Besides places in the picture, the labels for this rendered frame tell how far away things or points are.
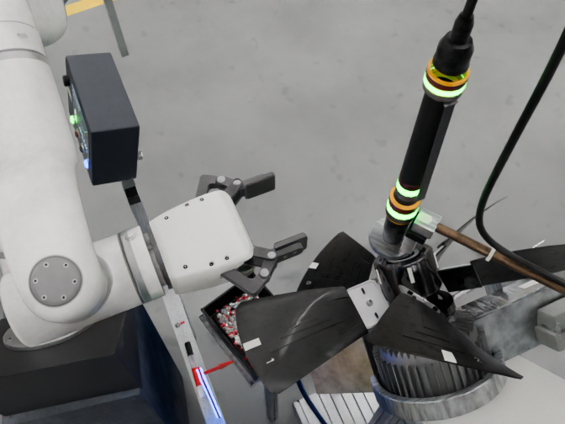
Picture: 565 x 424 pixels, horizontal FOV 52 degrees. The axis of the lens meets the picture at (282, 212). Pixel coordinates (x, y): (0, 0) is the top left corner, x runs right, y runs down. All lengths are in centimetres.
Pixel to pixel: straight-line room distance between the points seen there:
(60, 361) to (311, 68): 233
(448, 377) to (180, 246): 67
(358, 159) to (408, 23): 102
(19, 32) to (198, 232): 30
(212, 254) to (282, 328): 50
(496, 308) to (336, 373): 36
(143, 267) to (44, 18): 41
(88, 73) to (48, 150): 83
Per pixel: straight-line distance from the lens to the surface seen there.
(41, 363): 121
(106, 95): 141
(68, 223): 57
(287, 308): 114
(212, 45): 332
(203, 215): 66
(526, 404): 116
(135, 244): 63
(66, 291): 56
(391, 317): 93
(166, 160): 283
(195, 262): 63
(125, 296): 64
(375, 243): 89
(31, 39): 73
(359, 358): 126
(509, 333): 128
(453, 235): 83
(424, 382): 116
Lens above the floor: 223
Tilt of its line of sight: 59 degrees down
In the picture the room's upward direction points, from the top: straight up
